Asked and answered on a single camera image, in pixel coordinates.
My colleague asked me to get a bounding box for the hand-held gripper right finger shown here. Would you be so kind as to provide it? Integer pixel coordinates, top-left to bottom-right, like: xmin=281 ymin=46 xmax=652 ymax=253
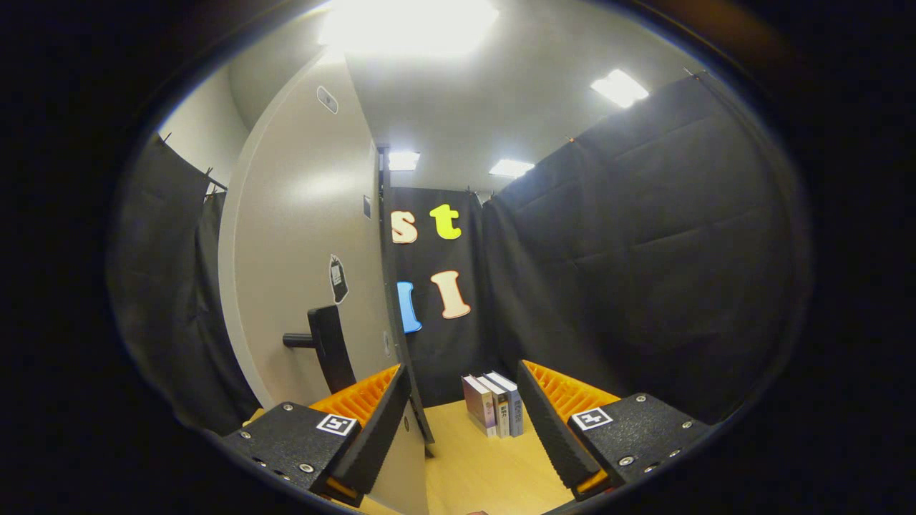
xmin=517 ymin=360 xmax=716 ymax=501

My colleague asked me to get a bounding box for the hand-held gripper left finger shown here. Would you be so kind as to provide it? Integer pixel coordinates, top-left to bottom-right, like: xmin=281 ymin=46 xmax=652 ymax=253
xmin=218 ymin=363 xmax=413 ymax=507

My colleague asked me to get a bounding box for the black door handle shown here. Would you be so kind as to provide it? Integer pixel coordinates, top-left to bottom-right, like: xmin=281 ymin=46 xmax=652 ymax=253
xmin=283 ymin=305 xmax=357 ymax=394

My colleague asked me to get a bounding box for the beige cabinet door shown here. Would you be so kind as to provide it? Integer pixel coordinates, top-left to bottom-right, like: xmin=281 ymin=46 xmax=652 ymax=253
xmin=218 ymin=46 xmax=430 ymax=515

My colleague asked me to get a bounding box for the blue grey book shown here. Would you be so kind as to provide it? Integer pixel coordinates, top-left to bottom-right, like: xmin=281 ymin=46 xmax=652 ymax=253
xmin=487 ymin=371 xmax=525 ymax=438

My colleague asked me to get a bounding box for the white spine book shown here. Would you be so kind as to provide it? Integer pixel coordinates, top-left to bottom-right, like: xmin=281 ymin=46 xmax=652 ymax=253
xmin=476 ymin=373 xmax=511 ymax=438

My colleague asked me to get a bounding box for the pink cover book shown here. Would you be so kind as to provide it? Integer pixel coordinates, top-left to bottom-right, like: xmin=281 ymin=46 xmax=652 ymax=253
xmin=462 ymin=375 xmax=498 ymax=438

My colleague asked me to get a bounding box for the dark grey cabinet body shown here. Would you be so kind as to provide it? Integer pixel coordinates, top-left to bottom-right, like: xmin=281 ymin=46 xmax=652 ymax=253
xmin=376 ymin=143 xmax=436 ymax=458

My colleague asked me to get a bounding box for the black backdrop cloth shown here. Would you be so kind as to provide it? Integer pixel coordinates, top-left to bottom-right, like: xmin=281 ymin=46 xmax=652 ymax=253
xmin=107 ymin=72 xmax=813 ymax=437

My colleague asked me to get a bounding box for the large square ceiling light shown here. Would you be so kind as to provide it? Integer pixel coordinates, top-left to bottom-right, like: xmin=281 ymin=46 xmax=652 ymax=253
xmin=318 ymin=0 xmax=500 ymax=58

